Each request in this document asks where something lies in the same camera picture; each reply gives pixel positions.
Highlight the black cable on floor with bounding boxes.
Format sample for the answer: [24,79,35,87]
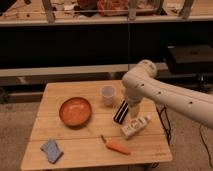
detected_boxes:
[198,123,213,168]

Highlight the orange toy carrot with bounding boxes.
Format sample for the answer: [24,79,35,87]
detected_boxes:
[101,136,131,155]

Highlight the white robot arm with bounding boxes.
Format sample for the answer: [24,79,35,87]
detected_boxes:
[122,60,213,129]

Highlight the white plastic bottle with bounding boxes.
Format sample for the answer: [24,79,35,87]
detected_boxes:
[121,115,151,139]

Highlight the orange ceramic bowl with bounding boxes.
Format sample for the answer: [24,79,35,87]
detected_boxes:
[59,97,92,127]

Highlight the white plastic cup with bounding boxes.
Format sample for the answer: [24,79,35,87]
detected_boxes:
[101,85,116,106]

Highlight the black striped rectangular block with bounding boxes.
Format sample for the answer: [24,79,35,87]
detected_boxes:
[113,101,128,124]

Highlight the black box on shelf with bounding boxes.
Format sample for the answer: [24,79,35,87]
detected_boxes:
[166,45,213,74]

